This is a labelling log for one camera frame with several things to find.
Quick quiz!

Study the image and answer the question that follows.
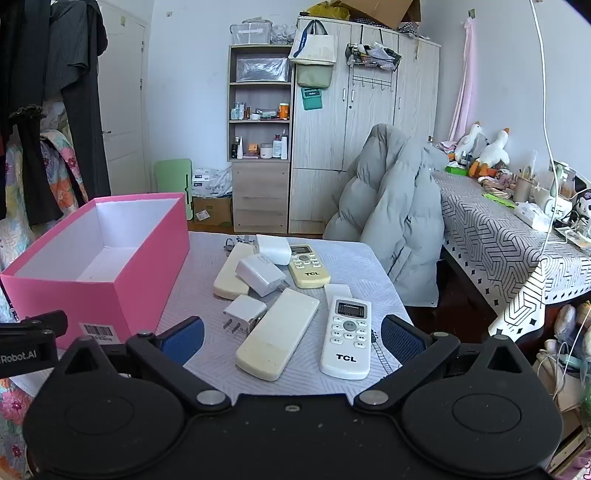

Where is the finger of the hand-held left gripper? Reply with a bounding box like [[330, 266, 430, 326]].
[[0, 310, 68, 334]]

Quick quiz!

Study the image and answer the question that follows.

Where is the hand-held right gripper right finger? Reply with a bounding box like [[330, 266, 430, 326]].
[[353, 314, 527, 409]]

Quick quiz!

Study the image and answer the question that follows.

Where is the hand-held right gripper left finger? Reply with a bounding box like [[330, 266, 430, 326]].
[[65, 316, 232, 411]]

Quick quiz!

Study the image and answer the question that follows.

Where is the white remote control with display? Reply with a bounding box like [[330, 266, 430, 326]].
[[320, 295, 372, 380]]

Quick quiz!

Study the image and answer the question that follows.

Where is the pink cardboard box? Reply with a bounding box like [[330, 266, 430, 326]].
[[0, 193, 191, 352]]

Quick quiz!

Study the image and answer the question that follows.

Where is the white charger plug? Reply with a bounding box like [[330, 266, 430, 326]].
[[253, 234, 293, 267], [223, 294, 268, 337], [235, 254, 288, 297]]

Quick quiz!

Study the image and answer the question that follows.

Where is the small white remote control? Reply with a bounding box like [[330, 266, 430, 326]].
[[323, 283, 352, 304]]

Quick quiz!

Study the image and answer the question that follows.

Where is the large cream remote control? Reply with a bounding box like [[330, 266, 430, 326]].
[[236, 288, 321, 382]]

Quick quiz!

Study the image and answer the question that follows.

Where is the yellow remote control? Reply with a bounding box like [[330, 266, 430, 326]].
[[288, 244, 332, 289]]

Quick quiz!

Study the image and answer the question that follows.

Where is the white quilted table cover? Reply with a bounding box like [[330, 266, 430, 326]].
[[156, 231, 414, 403]]

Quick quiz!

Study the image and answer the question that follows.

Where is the black white patterned tablecloth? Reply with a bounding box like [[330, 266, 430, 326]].
[[433, 170, 591, 339]]

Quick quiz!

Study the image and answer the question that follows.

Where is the grey puffer jacket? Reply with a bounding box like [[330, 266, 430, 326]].
[[322, 123, 451, 308]]

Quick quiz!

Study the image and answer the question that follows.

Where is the cardboard box with label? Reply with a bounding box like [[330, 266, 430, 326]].
[[191, 196, 234, 227]]

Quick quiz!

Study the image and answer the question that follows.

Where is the plastic bag of white packets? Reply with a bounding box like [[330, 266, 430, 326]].
[[191, 166, 233, 198]]

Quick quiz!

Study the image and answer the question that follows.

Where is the floral quilt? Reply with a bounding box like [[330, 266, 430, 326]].
[[0, 100, 89, 480]]

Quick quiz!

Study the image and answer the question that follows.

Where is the wooden shelf unit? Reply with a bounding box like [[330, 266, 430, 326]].
[[226, 44, 294, 234]]

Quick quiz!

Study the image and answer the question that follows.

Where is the green folding table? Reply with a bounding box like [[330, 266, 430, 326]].
[[153, 158, 195, 220]]

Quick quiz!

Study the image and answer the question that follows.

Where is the black hanging garment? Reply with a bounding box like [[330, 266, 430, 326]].
[[0, 0, 65, 227]]

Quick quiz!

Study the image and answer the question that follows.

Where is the white tissue box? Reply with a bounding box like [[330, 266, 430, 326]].
[[513, 202, 554, 233]]

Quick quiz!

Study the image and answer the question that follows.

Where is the beige cup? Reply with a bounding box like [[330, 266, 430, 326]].
[[513, 175, 536, 203]]

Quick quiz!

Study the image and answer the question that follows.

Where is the light wooden wardrobe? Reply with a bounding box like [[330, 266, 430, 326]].
[[290, 16, 441, 236]]

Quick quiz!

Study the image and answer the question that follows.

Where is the white plush duck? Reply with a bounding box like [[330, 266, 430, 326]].
[[454, 121, 488, 169], [470, 128, 511, 179]]

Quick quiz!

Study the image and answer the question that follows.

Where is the black white cartoon figure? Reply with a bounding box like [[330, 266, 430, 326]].
[[571, 188, 591, 222]]

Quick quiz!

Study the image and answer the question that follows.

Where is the white door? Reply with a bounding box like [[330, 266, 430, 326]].
[[96, 0, 151, 197]]

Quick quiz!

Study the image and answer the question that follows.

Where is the dark grey hanging coat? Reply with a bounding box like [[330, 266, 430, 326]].
[[44, 0, 112, 199]]

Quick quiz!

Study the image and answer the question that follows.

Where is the teal pouch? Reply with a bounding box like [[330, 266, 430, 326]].
[[300, 86, 324, 112]]

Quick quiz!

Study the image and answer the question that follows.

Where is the pink hanging towel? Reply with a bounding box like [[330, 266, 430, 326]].
[[447, 16, 479, 145]]

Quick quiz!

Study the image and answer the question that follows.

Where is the green pouch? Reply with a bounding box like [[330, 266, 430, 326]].
[[295, 64, 334, 89]]

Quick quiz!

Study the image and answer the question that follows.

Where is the clear plastic bag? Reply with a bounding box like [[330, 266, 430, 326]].
[[236, 55, 291, 83]]

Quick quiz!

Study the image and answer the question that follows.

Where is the white tote bag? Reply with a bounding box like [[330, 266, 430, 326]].
[[288, 19, 337, 66]]

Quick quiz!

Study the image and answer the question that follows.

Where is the clear plastic storage box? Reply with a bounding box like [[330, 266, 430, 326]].
[[229, 18, 271, 46]]

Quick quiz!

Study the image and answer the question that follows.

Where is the large open cardboard box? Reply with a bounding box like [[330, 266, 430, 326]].
[[338, 0, 422, 30]]

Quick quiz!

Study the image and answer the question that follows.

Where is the yellow bag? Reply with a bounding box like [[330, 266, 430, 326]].
[[307, 1, 352, 22]]

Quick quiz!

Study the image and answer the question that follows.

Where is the white cable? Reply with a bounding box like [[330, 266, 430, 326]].
[[530, 0, 563, 278]]

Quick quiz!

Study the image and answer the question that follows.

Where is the black wire hook rack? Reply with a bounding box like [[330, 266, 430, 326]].
[[345, 42, 402, 92]]

